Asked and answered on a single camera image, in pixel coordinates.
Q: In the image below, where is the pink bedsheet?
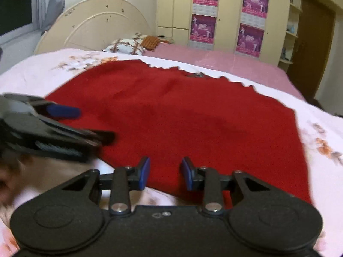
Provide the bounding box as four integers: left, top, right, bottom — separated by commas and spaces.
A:
146, 43, 307, 103

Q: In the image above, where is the grey curtain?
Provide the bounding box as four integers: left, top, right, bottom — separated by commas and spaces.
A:
30, 0, 66, 36

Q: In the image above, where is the cream wardrobe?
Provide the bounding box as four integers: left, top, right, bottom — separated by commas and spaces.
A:
156, 0, 293, 63

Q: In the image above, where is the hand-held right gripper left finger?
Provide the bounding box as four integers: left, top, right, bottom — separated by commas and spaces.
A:
61, 156, 151, 217

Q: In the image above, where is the white floral blanket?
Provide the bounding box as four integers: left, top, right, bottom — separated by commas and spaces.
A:
0, 48, 343, 257

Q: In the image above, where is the cream curved headboard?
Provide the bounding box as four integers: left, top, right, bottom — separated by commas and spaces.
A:
33, 0, 152, 55

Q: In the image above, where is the window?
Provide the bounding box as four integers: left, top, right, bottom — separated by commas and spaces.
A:
0, 0, 34, 37

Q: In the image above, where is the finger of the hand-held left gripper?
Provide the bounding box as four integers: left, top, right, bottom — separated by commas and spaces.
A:
40, 120, 116, 148
2, 93, 82, 120

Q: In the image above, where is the brown wooden door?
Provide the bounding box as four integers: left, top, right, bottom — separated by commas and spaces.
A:
287, 0, 337, 100

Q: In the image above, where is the patterned white pillow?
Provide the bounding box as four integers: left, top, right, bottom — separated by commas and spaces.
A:
103, 33, 147, 55

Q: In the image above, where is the cream open shelf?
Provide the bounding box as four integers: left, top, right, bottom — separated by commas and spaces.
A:
277, 0, 303, 73

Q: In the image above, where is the orange striped cloth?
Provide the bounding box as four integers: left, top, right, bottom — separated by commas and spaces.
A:
141, 35, 175, 51

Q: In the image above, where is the red knit sweater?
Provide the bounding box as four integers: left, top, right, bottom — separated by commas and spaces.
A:
45, 59, 313, 211

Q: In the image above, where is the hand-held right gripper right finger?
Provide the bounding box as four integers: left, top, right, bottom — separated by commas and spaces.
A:
179, 157, 269, 217

